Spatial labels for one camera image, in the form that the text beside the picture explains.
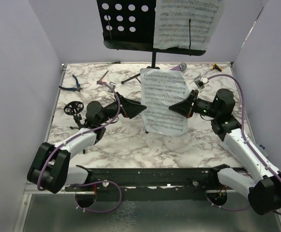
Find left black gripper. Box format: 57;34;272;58
99;92;146;125

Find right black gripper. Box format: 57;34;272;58
169;90;220;118

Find sheet music page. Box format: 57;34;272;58
140;68;190;136
153;0;225;51

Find purple glitter microphone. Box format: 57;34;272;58
170;62;187;72

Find small black microphone tripod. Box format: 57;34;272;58
63;101;85;157

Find black perforated music stand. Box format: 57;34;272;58
96;0;225;133

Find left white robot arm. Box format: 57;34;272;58
27;93;147;193

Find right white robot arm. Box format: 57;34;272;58
169;88;281;215

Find orange grey pen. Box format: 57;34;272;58
97;70;109;85

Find clear plastic bag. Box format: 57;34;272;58
221;139;270;169

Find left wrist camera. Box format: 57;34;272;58
106;82;116;93

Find yellow handled screwdriver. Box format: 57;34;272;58
211;63;223;72

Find blue handled pliers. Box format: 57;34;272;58
58;74;83;93

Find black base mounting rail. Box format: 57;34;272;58
65;168;228;205

